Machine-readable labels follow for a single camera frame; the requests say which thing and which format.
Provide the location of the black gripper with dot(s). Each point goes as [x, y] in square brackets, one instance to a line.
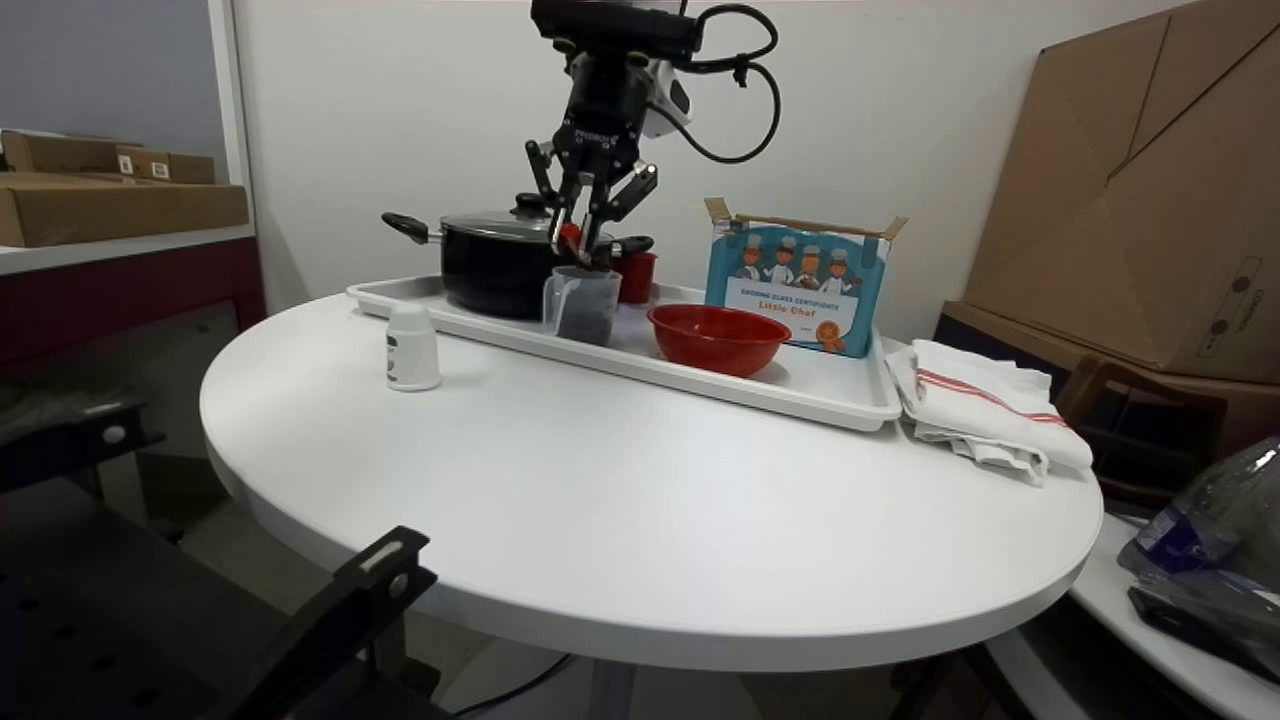
[602, 125]

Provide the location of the clear measuring jug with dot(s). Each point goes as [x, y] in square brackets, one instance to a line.
[583, 302]

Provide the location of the white striped cloth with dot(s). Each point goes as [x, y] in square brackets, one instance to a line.
[995, 415]

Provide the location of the small white pill bottle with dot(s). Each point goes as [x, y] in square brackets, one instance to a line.
[412, 359]

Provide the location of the flat cardboard boxes on shelf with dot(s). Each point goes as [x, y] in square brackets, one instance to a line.
[60, 190]

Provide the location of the black glass pot lid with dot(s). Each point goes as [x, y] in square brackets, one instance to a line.
[525, 221]

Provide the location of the black cooking pot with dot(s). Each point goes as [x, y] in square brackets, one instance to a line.
[493, 276]

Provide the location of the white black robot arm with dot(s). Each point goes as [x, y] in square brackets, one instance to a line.
[612, 24]

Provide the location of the blue printed cardboard box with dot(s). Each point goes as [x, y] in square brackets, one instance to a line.
[820, 280]

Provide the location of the red white side shelf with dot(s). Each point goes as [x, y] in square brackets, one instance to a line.
[78, 294]

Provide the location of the clear plastic bag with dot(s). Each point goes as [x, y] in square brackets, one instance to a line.
[1208, 560]

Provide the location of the large brown cardboard box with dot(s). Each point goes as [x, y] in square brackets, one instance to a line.
[1143, 195]

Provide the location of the red plastic bowl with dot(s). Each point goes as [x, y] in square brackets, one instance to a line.
[717, 339]

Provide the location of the white plastic tray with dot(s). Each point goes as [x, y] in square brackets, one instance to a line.
[797, 380]

